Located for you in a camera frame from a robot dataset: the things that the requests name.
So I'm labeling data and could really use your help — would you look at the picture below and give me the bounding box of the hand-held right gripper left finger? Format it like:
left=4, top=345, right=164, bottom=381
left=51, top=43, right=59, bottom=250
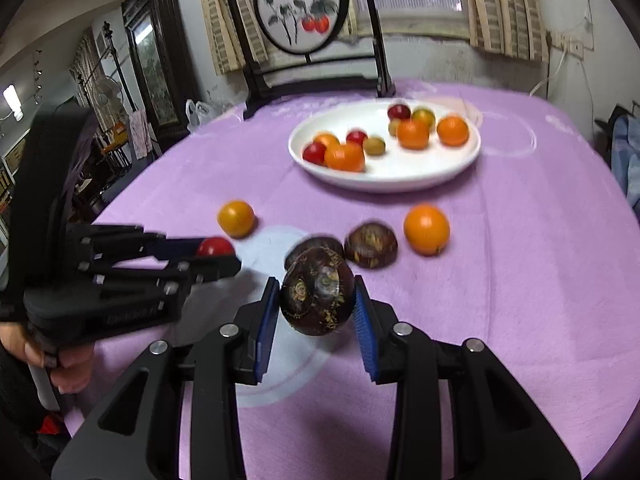
left=50, top=276, right=281, bottom=480

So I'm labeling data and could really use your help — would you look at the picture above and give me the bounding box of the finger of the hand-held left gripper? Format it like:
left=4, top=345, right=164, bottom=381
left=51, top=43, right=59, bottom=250
left=65, top=224, right=202, bottom=270
left=92, top=254, right=243, bottom=295

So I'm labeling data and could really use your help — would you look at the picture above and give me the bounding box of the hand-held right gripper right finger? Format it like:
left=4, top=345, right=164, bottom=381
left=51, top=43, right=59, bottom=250
left=352, top=275, right=583, bottom=480

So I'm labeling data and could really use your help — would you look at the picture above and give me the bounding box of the dark purple water chestnut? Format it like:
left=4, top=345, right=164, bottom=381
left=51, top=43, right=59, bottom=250
left=344, top=221, right=399, bottom=267
left=284, top=236, right=346, bottom=271
left=279, top=248, right=357, bottom=337

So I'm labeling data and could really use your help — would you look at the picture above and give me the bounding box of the white oval plate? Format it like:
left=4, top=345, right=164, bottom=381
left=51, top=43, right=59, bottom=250
left=288, top=99, right=482, bottom=193

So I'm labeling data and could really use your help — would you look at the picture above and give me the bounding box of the orange mandarin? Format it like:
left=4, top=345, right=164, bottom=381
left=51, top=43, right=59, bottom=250
left=403, top=203, right=451, bottom=257
left=436, top=115, right=470, bottom=147
left=396, top=119, right=431, bottom=151
left=324, top=142, right=366, bottom=173

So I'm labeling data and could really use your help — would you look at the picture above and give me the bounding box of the person's left hand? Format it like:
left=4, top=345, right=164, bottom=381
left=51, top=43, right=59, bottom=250
left=0, top=322, right=97, bottom=396

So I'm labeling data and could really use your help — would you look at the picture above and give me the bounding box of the fluorescent lamp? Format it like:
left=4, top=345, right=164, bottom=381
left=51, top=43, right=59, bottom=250
left=2, top=85, right=23, bottom=122

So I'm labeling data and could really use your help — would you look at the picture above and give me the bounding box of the pale hanging cloth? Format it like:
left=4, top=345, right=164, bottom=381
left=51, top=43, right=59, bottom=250
left=129, top=110, right=153, bottom=158

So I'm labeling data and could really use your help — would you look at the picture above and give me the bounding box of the standing fan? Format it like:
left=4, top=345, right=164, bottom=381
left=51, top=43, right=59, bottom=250
left=94, top=76, right=123, bottom=111

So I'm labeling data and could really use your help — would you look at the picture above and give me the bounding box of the white plastic bag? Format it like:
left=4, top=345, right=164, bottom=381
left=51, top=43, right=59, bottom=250
left=186, top=99, right=223, bottom=133

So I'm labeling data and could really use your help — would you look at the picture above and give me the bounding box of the dark wooden framed painting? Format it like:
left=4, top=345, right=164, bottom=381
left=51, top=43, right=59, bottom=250
left=121, top=0, right=193, bottom=138

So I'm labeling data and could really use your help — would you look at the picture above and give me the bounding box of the black chair with painted panel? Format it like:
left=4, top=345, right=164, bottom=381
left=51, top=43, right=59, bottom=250
left=220, top=0, right=396, bottom=121

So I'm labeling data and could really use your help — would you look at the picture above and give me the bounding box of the beige checked curtain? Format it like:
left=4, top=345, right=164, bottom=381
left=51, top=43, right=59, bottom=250
left=194, top=0, right=268, bottom=77
left=462, top=0, right=548, bottom=63

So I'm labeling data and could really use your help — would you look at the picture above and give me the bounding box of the blue cloth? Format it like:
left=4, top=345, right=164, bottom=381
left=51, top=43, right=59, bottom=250
left=607, top=112, right=640, bottom=196

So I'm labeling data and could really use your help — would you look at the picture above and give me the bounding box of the black bag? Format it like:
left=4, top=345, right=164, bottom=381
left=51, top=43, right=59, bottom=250
left=594, top=105, right=628, bottom=161

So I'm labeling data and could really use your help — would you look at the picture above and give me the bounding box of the white cable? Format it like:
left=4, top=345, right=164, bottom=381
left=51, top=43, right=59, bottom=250
left=529, top=47, right=568, bottom=97

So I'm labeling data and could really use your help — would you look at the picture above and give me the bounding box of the white wall socket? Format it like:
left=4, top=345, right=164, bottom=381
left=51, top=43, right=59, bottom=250
left=550, top=32, right=586, bottom=63

